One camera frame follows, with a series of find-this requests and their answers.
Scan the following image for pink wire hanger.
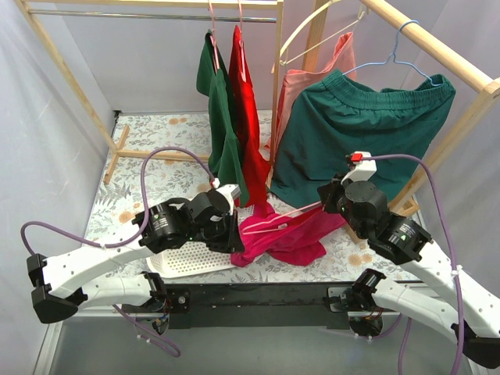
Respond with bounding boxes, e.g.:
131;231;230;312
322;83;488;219
242;201;320;234

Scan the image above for magenta t shirt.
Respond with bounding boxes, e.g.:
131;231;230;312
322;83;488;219
230;204;345;267

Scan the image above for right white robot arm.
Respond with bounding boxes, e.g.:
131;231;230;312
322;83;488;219
317;178;499;369

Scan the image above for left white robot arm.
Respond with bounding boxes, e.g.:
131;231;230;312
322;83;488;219
27;184;245;323

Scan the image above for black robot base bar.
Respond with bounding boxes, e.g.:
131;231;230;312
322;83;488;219
120;283;395;339

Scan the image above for dark green t shirt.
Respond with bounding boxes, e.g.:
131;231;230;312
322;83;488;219
196;30;249;208

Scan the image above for red t shirt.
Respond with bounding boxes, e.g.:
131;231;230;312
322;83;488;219
229;26;270;208

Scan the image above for cream wooden hanger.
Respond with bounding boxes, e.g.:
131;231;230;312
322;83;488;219
270;1;370;73

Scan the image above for pink hanger under green shirt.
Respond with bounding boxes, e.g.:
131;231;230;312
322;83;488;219
207;0;220;73

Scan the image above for pink hanger under red shirt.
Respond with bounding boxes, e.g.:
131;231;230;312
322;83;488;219
237;0;247;82

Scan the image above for right wooden clothes rack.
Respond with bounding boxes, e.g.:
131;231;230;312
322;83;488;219
321;1;499;252

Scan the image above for wooden clothes rack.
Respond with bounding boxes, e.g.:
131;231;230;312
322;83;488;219
16;0;284;184
321;1;499;252

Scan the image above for white perforated plastic basket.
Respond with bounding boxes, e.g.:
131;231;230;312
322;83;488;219
146;205;259;279

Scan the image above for floral table cloth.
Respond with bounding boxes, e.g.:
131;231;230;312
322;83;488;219
85;113;415;284

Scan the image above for teal green shorts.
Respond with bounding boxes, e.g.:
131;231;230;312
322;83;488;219
271;70;455;208

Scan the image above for salmon pink garment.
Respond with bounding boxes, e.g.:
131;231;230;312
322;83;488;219
268;32;355;153

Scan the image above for left wooden clothes rack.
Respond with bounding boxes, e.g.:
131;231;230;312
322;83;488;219
16;0;284;184

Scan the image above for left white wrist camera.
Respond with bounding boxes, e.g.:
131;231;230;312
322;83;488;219
211;178;241;215

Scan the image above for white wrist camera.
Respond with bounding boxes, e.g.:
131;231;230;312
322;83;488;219
341;151;377;187
211;178;241;215

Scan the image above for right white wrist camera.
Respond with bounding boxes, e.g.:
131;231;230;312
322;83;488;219
341;151;377;187

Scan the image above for blue wire hanger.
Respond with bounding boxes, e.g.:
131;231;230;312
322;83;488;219
341;20;445;87

